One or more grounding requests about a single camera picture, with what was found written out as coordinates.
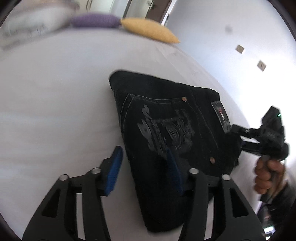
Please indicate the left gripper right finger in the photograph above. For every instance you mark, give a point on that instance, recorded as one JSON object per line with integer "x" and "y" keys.
{"x": 218, "y": 210}

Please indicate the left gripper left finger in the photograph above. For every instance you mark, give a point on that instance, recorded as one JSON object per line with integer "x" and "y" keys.
{"x": 56, "y": 216}

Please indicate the black denim pants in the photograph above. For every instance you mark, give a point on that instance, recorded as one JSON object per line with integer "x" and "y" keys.
{"x": 169, "y": 128}

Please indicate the person's right hand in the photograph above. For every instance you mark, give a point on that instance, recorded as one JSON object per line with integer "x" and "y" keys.
{"x": 268, "y": 175}

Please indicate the white bed mattress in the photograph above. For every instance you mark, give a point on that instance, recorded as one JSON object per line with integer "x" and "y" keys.
{"x": 58, "y": 113}

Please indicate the yellow pillow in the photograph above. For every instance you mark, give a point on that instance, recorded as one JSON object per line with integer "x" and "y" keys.
{"x": 149, "y": 29}

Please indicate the dark brown door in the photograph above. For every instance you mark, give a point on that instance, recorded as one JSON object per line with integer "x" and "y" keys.
{"x": 156, "y": 10}

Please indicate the folded white beige duvet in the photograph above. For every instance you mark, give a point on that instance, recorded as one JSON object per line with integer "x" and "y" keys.
{"x": 35, "y": 20}

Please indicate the purple pillow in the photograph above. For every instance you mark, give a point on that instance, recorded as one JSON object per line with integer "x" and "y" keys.
{"x": 96, "y": 20}

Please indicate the cream wardrobe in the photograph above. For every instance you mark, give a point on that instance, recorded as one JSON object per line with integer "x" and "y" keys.
{"x": 112, "y": 7}

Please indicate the beige wall socket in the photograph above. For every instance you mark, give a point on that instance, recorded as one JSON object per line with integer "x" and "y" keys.
{"x": 239, "y": 49}

